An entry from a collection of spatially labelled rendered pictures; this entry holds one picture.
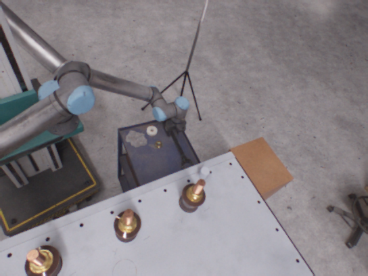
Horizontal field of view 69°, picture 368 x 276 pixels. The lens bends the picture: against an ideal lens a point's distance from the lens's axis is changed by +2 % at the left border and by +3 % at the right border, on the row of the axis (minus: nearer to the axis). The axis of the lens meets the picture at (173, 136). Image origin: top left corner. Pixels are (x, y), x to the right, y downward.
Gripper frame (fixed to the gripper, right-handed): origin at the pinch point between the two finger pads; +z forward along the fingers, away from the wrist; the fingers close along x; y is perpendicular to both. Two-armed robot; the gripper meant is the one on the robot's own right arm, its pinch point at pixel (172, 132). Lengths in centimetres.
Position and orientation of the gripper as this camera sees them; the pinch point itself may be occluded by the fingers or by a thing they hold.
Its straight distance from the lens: 184.4
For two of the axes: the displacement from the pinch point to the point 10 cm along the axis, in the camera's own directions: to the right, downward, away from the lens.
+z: -1.8, 5.5, 8.2
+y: -3.9, -8.0, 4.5
